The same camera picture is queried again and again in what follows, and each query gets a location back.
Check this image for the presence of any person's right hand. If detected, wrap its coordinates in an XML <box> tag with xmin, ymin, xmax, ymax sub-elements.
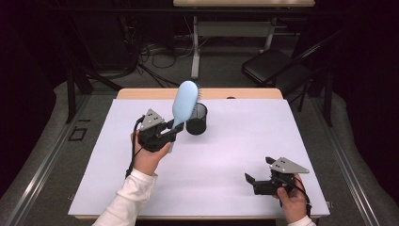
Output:
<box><xmin>276</xmin><ymin>173</ymin><xmax>310</xmax><ymax>224</ymax></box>

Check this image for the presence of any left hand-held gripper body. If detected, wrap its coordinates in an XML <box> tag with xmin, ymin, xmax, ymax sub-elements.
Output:
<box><xmin>137</xmin><ymin>108</ymin><xmax>172</xmax><ymax>153</ymax></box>

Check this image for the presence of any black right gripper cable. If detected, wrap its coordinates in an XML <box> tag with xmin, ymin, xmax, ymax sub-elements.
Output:
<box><xmin>291</xmin><ymin>175</ymin><xmax>314</xmax><ymax>219</ymax></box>

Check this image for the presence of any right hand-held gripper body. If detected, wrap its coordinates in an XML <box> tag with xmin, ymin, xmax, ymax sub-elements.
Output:
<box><xmin>253</xmin><ymin>156</ymin><xmax>311</xmax><ymax>196</ymax></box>

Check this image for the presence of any white table cover sheet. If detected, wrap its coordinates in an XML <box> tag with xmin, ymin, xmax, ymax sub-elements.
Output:
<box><xmin>68</xmin><ymin>98</ymin><xmax>331</xmax><ymax>218</ymax></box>

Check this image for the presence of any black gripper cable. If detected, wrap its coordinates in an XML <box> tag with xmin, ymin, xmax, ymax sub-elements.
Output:
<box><xmin>291</xmin><ymin>175</ymin><xmax>314</xmax><ymax>219</ymax></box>
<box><xmin>125</xmin><ymin>115</ymin><xmax>146</xmax><ymax>180</ymax></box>

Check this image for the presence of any white-framed desk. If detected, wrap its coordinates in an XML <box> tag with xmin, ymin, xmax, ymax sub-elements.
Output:
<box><xmin>172</xmin><ymin>0</ymin><xmax>316</xmax><ymax>80</ymax></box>

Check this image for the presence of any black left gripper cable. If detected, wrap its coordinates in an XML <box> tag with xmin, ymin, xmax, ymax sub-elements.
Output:
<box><xmin>125</xmin><ymin>115</ymin><xmax>146</xmax><ymax>180</ymax></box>

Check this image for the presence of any black metal stand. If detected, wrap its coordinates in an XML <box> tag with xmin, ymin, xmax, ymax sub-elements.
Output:
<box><xmin>323</xmin><ymin>67</ymin><xmax>334</xmax><ymax>128</ymax></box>
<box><xmin>46</xmin><ymin>6</ymin><xmax>123</xmax><ymax>124</ymax></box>

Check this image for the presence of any black folding chair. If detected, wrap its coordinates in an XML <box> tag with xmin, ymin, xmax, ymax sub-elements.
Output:
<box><xmin>241</xmin><ymin>29</ymin><xmax>343</xmax><ymax>98</ymax></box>

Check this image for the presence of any black mesh pen holder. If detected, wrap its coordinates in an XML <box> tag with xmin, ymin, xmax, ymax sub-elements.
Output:
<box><xmin>185</xmin><ymin>102</ymin><xmax>209</xmax><ymax>137</ymax></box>

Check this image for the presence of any metal floor rail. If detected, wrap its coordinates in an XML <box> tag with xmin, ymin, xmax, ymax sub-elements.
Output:
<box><xmin>311</xmin><ymin>95</ymin><xmax>382</xmax><ymax>226</ymax></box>
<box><xmin>4</xmin><ymin>93</ymin><xmax>92</xmax><ymax>226</ymax></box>

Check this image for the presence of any person's left hand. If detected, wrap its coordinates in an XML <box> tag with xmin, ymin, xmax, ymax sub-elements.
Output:
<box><xmin>130</xmin><ymin>130</ymin><xmax>173</xmax><ymax>177</ymax></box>

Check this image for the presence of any tangle of floor cables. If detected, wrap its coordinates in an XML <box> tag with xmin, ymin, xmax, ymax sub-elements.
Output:
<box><xmin>125</xmin><ymin>15</ymin><xmax>211</xmax><ymax>89</ymax></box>

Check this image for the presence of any light blue hairbrush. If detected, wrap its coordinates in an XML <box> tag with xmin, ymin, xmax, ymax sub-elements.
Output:
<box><xmin>168</xmin><ymin>80</ymin><xmax>201</xmax><ymax>154</ymax></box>

